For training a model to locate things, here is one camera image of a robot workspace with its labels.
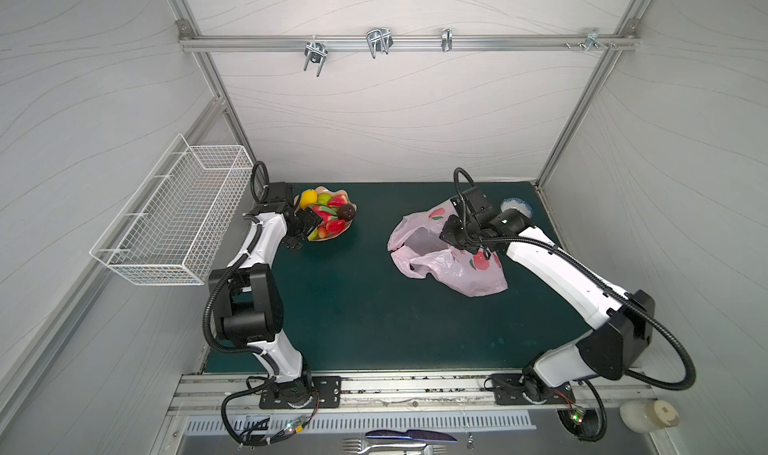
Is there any pink printed plastic bag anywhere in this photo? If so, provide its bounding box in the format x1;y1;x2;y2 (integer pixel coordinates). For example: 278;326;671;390
387;201;508;297

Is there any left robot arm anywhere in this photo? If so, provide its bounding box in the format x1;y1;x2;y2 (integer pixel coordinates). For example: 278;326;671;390
202;205;322;395

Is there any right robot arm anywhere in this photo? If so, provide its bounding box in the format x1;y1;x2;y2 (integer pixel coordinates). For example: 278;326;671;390
440;209;696;404

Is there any yellow lemon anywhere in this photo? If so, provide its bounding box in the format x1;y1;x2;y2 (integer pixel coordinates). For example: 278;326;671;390
299;189;319;210

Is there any pink dragon fruit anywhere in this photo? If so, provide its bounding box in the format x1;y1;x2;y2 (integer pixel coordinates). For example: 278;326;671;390
311;204;338;223

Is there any pink wavy fruit plate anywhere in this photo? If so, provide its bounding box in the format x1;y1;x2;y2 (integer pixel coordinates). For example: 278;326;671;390
294;186;358;242

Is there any blue white ceramic bowl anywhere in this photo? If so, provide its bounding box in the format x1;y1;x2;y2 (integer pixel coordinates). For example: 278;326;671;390
500;197;533;219

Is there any metal hook clamp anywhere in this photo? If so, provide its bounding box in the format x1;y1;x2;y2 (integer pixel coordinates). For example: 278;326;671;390
303;41;328;77
563;29;618;53
441;28;453;53
365;28;393;59

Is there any dark blue knife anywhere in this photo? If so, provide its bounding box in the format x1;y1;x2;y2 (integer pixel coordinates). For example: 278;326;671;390
365;429;457;444

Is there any silver fork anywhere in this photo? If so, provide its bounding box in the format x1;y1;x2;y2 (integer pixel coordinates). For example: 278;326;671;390
341;438;448;455

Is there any white cylindrical bottle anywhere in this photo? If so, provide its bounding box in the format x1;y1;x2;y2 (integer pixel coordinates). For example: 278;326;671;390
619;400;680;434

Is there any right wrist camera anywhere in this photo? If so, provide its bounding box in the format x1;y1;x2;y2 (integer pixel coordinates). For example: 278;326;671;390
462;186;498;225

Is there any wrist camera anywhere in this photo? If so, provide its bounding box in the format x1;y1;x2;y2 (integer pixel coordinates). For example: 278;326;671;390
462;186;498;225
258;182;295;217

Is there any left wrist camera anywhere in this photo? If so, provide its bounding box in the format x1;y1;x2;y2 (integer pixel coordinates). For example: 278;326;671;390
258;182;295;217

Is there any white wire basket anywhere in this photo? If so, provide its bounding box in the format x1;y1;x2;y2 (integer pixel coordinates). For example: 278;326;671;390
90;134;253;286

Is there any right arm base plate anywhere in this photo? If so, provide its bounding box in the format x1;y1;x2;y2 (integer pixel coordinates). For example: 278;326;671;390
483;373;575;406

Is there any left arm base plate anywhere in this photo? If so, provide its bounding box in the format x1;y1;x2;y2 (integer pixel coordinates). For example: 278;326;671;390
259;376;342;410

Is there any aluminium cross rail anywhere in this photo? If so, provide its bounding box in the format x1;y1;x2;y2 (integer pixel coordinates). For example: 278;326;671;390
180;33;641;53

